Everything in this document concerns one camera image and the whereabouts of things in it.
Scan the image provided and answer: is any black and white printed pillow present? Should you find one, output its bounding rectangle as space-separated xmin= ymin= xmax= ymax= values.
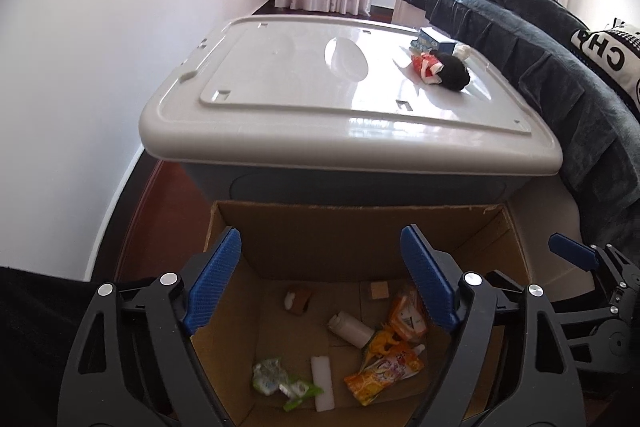
xmin=570 ymin=18 xmax=640 ymax=115

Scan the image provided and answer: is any orange tissue packet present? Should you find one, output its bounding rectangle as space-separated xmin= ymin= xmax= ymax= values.
xmin=387 ymin=287 xmax=430 ymax=340

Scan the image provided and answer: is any grey lidded storage box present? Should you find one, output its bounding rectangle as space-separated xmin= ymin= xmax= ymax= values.
xmin=139 ymin=16 xmax=563 ymax=208

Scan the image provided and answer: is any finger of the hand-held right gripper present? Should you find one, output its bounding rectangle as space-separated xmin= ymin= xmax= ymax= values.
xmin=548 ymin=233 xmax=640 ymax=308
xmin=550 ymin=306 xmax=640 ymax=359

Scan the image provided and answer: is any orange juice pouch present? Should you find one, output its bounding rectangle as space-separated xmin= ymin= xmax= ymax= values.
xmin=344 ymin=343 xmax=427 ymax=407

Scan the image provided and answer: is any green snack wrapper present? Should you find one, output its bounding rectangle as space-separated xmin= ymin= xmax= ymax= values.
xmin=251 ymin=358 xmax=324 ymax=412

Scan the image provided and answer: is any red snack wrapper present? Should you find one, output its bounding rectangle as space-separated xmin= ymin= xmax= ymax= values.
xmin=411 ymin=52 xmax=446 ymax=84

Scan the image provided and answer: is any brown cardboard box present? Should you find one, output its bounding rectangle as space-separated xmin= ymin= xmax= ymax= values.
xmin=192 ymin=200 xmax=533 ymax=427

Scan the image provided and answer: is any black cloth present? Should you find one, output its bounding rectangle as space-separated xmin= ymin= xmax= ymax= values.
xmin=432 ymin=52 xmax=472 ymax=90

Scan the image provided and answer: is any beige bottle with dark label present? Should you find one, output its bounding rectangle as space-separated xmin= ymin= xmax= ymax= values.
xmin=327 ymin=311 xmax=376 ymax=349

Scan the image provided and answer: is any white foam block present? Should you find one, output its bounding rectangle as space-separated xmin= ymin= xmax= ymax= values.
xmin=310 ymin=355 xmax=335 ymax=409

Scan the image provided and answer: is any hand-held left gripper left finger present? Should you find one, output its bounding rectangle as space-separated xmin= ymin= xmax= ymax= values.
xmin=57 ymin=226 xmax=243 ymax=427

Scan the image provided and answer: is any dark blue sofa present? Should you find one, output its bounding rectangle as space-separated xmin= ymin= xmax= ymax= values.
xmin=389 ymin=0 xmax=640 ymax=253

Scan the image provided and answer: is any dark cloth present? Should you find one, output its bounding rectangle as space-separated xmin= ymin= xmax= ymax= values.
xmin=0 ymin=264 xmax=103 ymax=427

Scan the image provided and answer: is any small brown and white container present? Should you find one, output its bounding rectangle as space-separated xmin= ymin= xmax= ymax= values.
xmin=284 ymin=287 xmax=313 ymax=314

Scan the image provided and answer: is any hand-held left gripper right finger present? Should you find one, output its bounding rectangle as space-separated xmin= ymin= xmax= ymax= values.
xmin=400 ymin=223 xmax=588 ymax=427

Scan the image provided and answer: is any blue carton box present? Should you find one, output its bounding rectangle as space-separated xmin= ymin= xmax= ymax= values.
xmin=411 ymin=28 xmax=457 ymax=55

